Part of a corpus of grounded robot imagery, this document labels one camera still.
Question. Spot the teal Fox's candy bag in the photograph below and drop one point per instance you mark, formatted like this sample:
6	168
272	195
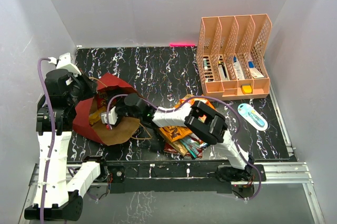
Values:
193	146

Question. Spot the yellow item in organizer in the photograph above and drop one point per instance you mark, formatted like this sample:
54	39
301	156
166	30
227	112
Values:
246	89

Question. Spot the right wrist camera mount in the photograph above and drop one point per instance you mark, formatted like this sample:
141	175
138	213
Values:
109	118

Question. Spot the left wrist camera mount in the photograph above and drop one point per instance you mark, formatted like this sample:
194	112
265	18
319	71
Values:
65	62

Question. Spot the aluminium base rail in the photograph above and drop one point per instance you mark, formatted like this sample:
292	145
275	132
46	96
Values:
200	175

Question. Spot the red Doritos bag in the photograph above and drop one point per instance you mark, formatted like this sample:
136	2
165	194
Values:
169	149

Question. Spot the red paper bag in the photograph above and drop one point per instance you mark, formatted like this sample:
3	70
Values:
99	132

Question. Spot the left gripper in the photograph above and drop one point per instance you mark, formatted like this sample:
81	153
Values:
91	85

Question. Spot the pink desk organizer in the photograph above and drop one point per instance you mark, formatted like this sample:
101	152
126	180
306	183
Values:
230	53

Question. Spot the white blue oval package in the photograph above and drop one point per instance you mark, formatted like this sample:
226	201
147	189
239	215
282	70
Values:
252	117

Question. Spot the gold snack bag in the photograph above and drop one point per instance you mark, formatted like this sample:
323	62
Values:
177	145

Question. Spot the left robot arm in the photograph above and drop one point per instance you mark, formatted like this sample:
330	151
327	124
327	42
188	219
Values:
55	140

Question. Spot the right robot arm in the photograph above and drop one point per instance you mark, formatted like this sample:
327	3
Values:
205	122

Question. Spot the small yellow snack packet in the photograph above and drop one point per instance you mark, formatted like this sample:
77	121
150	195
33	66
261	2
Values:
96	116

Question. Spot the orange Fox's fruits bag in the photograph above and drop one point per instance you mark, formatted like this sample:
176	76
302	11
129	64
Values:
193	100

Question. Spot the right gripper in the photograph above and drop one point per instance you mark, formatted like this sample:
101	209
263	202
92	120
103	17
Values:
120	116

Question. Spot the pink tape strip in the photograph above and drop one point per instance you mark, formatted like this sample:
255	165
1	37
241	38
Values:
181	44

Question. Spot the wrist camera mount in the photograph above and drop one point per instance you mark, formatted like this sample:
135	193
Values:
65	62
109	118

